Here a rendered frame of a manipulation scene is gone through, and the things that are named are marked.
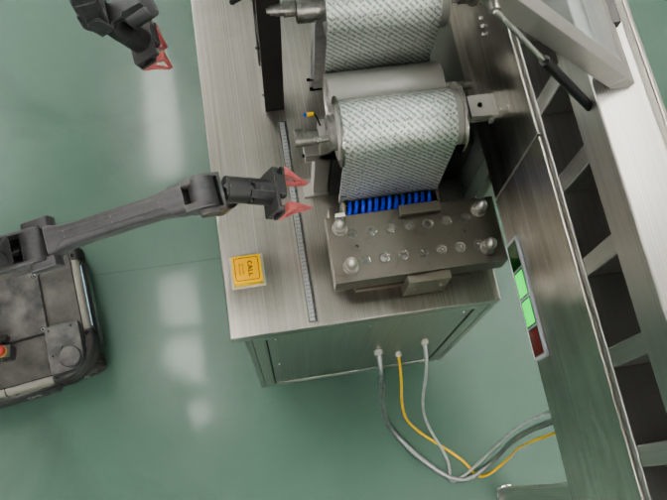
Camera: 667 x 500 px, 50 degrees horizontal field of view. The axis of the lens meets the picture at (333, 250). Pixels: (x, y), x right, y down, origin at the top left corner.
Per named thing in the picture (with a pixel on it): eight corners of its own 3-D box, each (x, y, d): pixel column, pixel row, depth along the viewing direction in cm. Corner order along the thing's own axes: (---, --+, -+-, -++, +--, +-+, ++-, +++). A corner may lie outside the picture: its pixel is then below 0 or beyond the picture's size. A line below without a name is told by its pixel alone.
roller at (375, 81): (322, 92, 166) (323, 62, 155) (429, 79, 168) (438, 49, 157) (330, 138, 162) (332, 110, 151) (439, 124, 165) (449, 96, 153)
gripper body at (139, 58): (152, 20, 169) (130, 5, 163) (161, 56, 166) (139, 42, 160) (131, 33, 172) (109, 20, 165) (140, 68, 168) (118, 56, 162)
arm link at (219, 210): (203, 213, 144) (193, 174, 145) (185, 229, 154) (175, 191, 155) (255, 206, 151) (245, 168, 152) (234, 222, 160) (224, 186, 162)
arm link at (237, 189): (226, 196, 147) (224, 171, 148) (213, 207, 152) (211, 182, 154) (257, 199, 150) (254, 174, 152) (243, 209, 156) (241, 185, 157)
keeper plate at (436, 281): (400, 288, 173) (407, 275, 162) (441, 283, 173) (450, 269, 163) (402, 298, 172) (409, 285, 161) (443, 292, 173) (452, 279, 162)
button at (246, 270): (231, 260, 174) (230, 257, 172) (260, 256, 175) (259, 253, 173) (234, 287, 172) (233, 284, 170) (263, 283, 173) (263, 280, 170)
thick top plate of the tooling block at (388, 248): (324, 227, 170) (325, 218, 165) (485, 205, 174) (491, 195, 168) (334, 291, 165) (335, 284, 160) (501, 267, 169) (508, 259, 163)
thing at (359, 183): (337, 200, 167) (342, 166, 150) (436, 187, 170) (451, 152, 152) (338, 202, 167) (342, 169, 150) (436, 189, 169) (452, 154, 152)
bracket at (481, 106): (465, 99, 149) (466, 94, 147) (491, 96, 149) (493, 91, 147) (469, 120, 147) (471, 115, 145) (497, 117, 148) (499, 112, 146)
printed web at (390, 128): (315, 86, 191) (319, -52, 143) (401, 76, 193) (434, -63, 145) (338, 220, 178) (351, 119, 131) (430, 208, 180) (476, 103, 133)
